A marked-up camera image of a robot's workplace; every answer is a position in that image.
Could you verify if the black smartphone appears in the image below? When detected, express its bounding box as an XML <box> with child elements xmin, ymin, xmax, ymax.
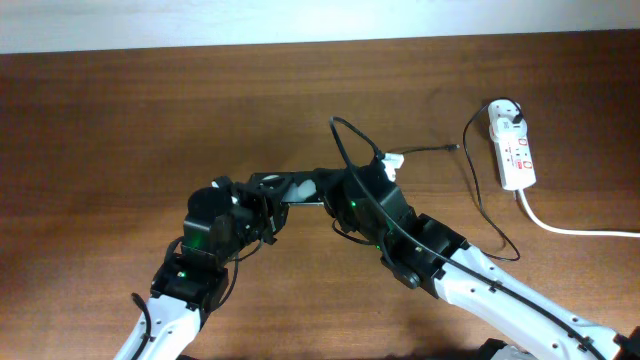
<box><xmin>280</xmin><ymin>172</ymin><xmax>322</xmax><ymax>206</ymax></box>

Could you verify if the black charging cable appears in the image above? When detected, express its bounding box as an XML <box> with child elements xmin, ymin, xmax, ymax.
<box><xmin>387</xmin><ymin>96</ymin><xmax>525</xmax><ymax>263</ymax></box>

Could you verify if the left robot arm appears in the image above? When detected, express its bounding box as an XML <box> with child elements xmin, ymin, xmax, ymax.
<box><xmin>116</xmin><ymin>174</ymin><xmax>293</xmax><ymax>359</ymax></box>

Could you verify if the white USB charger plug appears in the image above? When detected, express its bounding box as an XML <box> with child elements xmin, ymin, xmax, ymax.
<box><xmin>488</xmin><ymin>99</ymin><xmax>527</xmax><ymax>142</ymax></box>

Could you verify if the white power strip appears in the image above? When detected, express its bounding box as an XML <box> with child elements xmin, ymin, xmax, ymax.
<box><xmin>491</xmin><ymin>133</ymin><xmax>536</xmax><ymax>191</ymax></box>

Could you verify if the right camera black cable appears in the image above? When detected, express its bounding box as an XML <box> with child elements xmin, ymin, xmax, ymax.
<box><xmin>328</xmin><ymin>115</ymin><xmax>609</xmax><ymax>360</ymax></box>

